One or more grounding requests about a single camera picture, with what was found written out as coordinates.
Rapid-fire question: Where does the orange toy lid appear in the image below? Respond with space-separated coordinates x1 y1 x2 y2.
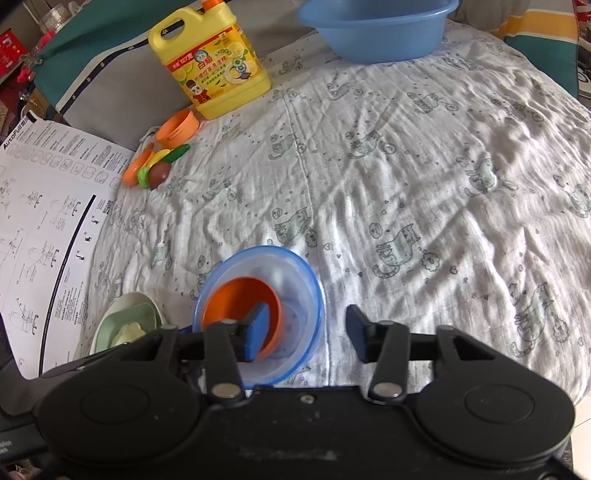
122 143 155 186

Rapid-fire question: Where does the green square plate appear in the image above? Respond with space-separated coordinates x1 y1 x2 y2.
97 300 160 349

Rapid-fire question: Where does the clear blue bowl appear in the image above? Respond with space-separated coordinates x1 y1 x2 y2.
191 246 325 388

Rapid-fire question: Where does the white printed blanket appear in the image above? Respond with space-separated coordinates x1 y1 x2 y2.
85 18 591 402

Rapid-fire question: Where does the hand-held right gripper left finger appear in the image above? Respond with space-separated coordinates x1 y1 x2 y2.
124 302 271 400

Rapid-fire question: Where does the yellow detergent bottle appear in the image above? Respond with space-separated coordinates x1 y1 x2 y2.
148 0 272 121

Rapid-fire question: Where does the striped pillow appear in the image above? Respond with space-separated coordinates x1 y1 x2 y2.
462 0 591 97

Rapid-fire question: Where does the small orange bowl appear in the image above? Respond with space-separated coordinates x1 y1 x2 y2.
202 276 283 361

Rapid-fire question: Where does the red box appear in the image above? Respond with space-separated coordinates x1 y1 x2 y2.
0 28 28 77

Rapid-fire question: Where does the white instruction sheet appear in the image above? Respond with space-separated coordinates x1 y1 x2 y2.
0 111 136 379

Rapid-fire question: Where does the white bowl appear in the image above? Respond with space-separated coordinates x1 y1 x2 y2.
90 292 168 356

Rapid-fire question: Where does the clear plastic jar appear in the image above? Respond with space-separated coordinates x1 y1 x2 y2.
39 0 75 35

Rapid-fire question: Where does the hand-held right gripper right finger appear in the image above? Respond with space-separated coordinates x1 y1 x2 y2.
345 305 502 407

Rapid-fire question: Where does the large blue basin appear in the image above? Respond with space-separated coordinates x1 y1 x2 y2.
297 0 460 65

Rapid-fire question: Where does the orange toy pot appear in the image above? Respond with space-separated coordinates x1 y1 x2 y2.
154 109 200 149

